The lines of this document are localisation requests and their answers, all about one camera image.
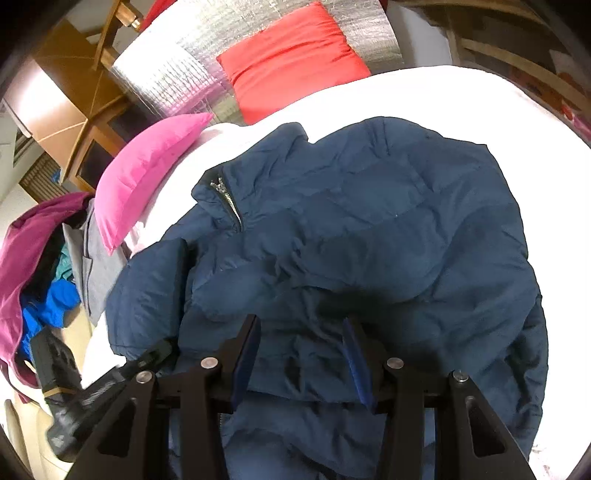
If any navy blue puffer jacket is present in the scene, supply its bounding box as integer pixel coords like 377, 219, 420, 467
105, 118, 548, 479

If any blue garment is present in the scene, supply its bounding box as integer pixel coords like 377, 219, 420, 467
18, 279, 80, 362

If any teal garment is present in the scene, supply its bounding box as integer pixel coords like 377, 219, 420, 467
52, 244, 74, 283

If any grey garment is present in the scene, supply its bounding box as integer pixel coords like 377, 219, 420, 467
62, 199, 127, 326

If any magenta garment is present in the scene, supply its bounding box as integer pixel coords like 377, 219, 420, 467
1, 192, 93, 403

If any pink pillow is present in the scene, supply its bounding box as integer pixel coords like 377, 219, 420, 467
94, 113, 212, 254

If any brown wooden nightstand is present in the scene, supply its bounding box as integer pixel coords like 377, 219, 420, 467
31, 20, 149, 191

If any white pink bed blanket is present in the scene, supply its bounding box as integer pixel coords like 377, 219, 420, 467
82, 66, 590, 479

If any silver foil insulation mat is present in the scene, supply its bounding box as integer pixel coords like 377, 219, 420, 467
110, 1, 405, 124

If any red cloth on headboard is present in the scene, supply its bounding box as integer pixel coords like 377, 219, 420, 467
139, 0, 176, 32

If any red pillow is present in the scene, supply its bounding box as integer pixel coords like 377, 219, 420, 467
217, 1, 370, 125

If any wooden headboard frame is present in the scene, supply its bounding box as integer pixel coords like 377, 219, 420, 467
92, 0, 143, 70

